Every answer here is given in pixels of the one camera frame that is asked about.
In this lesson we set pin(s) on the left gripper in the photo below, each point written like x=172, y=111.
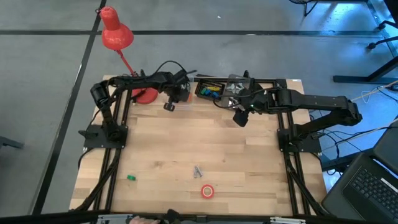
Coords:
x=177, y=87

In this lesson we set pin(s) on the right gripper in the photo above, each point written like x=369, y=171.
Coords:
x=258, y=99

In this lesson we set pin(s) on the green stapler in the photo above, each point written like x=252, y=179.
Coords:
x=204, y=91
x=131, y=177

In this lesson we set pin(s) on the pale staple remover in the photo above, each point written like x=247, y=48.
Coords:
x=235, y=88

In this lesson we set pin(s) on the blue stapler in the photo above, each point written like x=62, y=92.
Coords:
x=215, y=95

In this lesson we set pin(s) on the white staple remover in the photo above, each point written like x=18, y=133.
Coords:
x=197, y=171

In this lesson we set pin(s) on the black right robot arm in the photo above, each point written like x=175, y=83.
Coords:
x=317, y=101

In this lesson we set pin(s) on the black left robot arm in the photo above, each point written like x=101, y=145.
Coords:
x=140, y=81

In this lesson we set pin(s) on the red tape roll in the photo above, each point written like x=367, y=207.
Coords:
x=203, y=191

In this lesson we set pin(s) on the grey translucent bin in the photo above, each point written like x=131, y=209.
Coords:
x=239, y=80

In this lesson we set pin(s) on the black slotted basket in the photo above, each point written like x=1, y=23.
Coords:
x=217, y=84

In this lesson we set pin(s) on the red desk lamp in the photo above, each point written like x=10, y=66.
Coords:
x=115, y=34

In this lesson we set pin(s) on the black side desk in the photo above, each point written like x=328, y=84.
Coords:
x=339, y=161

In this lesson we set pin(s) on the black office desk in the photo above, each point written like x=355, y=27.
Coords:
x=357, y=79

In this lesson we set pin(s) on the person's hand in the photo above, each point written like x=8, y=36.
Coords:
x=143, y=221

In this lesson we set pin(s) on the open black laptop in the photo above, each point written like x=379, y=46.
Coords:
x=367, y=193

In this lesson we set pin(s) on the closed black laptop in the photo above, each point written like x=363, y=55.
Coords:
x=388, y=146

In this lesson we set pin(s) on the grey office chair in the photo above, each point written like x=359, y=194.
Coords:
x=382, y=40

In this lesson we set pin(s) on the grey metal stand foot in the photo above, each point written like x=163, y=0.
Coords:
x=11, y=141

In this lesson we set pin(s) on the black aluminium table frame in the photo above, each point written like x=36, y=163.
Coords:
x=267, y=80

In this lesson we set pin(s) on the silver metal bracket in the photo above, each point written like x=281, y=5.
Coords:
x=287, y=221
x=115, y=218

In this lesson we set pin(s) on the black camera mount rail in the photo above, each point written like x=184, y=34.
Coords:
x=62, y=217

